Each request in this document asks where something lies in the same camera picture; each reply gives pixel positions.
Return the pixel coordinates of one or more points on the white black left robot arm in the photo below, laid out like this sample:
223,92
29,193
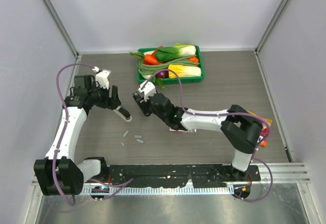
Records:
57,172

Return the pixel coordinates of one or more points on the white green bok choy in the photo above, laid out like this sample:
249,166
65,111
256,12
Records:
164,54

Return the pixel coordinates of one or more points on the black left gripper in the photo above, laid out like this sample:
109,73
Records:
110,103

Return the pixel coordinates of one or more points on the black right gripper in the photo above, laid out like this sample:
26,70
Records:
143,105

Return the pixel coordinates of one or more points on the red white staple box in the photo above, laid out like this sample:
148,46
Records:
183,131

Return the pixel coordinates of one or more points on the slotted cable duct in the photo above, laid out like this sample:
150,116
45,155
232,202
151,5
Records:
92,189

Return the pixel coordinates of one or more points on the small orange carrot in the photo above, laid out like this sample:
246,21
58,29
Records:
193,59

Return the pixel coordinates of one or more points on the green plastic tray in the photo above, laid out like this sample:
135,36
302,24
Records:
163,81

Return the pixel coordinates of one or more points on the colourful candy packet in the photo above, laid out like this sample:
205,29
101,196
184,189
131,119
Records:
265,131

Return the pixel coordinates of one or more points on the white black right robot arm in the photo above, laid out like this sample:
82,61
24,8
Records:
241,128

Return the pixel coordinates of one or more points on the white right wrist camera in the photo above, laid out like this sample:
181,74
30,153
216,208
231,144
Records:
146,90

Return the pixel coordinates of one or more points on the green long beans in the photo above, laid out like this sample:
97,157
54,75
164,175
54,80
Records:
146,70

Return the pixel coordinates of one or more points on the yellow white napa cabbage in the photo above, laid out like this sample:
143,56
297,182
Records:
184,71

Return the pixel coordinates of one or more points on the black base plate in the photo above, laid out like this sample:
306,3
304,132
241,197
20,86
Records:
177,175

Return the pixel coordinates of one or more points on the purple red onion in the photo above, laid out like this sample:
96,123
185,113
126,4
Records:
162,74

